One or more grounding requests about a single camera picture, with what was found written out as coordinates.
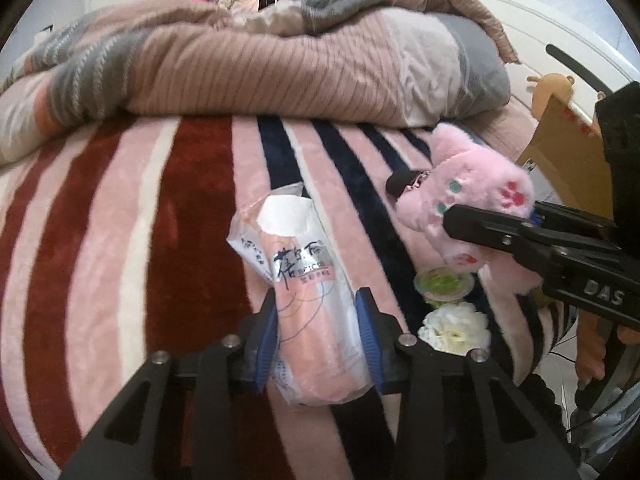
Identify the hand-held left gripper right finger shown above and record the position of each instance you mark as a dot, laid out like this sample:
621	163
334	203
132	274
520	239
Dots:
370	345

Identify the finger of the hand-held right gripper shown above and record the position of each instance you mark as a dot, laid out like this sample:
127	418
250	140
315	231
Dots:
570	220
480	227

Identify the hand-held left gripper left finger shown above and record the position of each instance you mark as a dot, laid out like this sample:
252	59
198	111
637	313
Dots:
266	340

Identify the pink towel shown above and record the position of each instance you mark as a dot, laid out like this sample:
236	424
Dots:
310	320

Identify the pink plush toy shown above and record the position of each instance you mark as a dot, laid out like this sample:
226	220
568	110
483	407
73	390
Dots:
465	180

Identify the person's right hand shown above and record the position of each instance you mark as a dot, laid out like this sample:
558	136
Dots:
592	350

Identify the cardboard box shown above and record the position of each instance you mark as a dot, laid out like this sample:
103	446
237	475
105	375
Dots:
565	160

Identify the small green jelly cup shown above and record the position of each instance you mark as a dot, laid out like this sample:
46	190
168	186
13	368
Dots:
442	284

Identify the white fabric flower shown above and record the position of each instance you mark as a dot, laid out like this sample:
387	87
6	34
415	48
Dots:
452	327

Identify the brown plush toy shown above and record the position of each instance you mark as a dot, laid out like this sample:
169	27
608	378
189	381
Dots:
550	91

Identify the striped fleece blanket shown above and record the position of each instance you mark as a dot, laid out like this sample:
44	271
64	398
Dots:
150	260

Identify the white headboard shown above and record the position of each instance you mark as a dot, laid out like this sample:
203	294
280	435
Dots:
550	20

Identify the brown striped quilt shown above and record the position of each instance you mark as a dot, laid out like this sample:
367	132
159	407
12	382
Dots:
465	5

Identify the pink and grey comforter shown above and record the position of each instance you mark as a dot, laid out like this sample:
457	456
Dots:
250	70

